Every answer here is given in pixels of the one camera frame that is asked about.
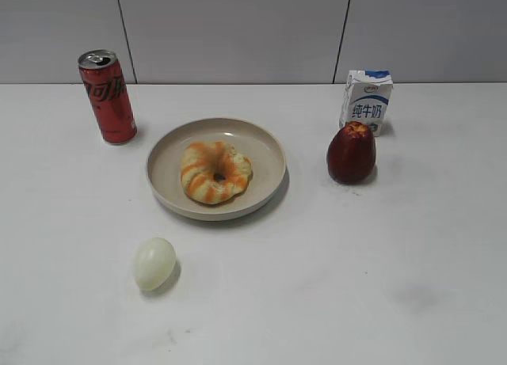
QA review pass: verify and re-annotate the red wax apple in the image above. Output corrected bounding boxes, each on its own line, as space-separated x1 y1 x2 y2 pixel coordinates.
326 121 376 184

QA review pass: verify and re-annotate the red cola can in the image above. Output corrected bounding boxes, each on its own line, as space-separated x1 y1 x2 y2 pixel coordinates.
78 49 137 145

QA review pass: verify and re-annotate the beige round plate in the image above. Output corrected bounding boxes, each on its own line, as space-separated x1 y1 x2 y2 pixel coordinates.
146 118 289 222

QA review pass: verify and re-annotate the white blue milk carton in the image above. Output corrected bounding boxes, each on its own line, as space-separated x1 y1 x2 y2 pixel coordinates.
338 70 394 137

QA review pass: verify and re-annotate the orange striped ring croissant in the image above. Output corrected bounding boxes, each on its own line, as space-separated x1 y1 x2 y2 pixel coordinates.
180 141 253 205

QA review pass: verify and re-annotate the white peeled egg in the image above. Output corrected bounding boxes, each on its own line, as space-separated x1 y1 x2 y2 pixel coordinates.
133 238 177 291

